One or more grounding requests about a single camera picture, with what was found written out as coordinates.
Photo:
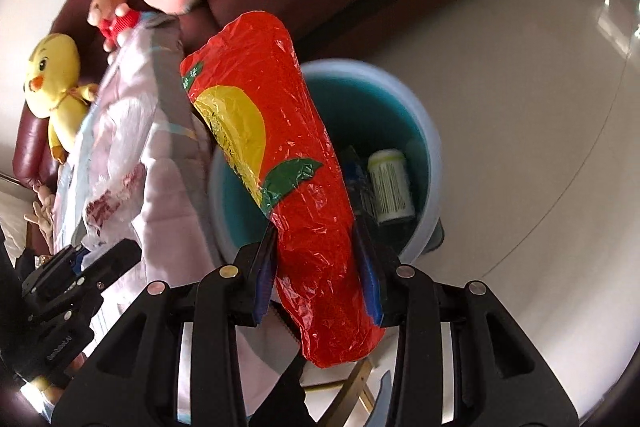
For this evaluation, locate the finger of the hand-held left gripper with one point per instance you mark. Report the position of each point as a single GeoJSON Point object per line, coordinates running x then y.
{"type": "Point", "coordinates": [117, 262]}

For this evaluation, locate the teddy bear red sweater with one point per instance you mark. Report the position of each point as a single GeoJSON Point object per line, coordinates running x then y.
{"type": "Point", "coordinates": [117, 24]}

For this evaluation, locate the beige plush toy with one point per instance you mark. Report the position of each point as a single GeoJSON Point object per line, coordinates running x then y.
{"type": "Point", "coordinates": [42, 217]}

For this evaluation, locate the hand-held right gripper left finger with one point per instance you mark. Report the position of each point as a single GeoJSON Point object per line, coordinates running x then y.
{"type": "Point", "coordinates": [262, 277]}

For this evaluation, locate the clear plastic water bottle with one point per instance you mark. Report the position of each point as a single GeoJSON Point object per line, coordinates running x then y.
{"type": "Point", "coordinates": [357, 177]}

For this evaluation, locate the white plastic bag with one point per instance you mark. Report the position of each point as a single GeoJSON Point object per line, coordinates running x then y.
{"type": "Point", "coordinates": [110, 202]}

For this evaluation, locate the white bottle green label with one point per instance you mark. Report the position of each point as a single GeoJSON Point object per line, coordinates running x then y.
{"type": "Point", "coordinates": [390, 187]}

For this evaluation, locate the gold metal table leg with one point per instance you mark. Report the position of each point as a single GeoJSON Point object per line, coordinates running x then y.
{"type": "Point", "coordinates": [350, 389]}

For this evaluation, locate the red snack bag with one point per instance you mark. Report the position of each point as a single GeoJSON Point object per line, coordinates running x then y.
{"type": "Point", "coordinates": [300, 132]}

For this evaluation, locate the yellow chick plush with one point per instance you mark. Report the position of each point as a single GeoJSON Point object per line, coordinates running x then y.
{"type": "Point", "coordinates": [50, 72]}

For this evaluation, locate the teal plastic bin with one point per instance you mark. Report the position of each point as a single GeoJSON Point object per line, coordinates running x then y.
{"type": "Point", "coordinates": [370, 107]}

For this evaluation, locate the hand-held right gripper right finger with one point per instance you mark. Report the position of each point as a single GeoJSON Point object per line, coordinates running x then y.
{"type": "Point", "coordinates": [370, 277]}

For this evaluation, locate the plaid tablecloth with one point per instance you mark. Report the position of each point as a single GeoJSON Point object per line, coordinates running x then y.
{"type": "Point", "coordinates": [165, 167]}

